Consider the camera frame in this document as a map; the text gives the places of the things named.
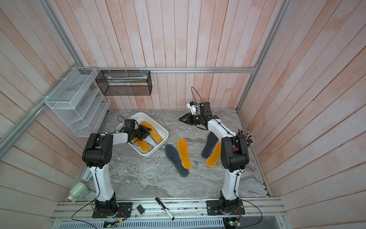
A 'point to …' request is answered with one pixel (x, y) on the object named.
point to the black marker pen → (166, 210)
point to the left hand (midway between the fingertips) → (152, 130)
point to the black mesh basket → (125, 82)
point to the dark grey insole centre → (173, 155)
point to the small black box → (140, 209)
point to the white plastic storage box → (154, 145)
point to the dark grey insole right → (211, 141)
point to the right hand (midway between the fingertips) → (180, 119)
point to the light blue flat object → (87, 174)
